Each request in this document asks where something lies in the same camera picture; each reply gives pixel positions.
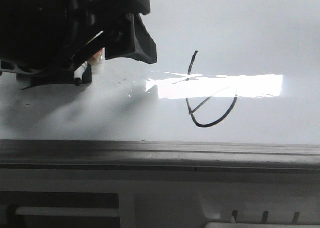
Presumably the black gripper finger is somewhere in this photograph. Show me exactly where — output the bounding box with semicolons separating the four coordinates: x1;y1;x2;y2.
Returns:
105;13;158;65

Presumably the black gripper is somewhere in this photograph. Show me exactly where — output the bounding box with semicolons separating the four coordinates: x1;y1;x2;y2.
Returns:
0;0;151;90

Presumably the black white whiteboard marker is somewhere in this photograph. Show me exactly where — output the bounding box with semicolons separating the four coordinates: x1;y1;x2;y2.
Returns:
73;62;88;87

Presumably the white tray below whiteboard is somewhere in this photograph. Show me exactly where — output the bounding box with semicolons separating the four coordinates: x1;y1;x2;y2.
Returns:
0;168;320;228

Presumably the red magnet taped to marker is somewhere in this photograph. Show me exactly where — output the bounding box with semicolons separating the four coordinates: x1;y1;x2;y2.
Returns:
88;48;106;75

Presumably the white whiteboard with grey frame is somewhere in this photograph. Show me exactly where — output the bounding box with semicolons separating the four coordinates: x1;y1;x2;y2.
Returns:
0;0;320;170

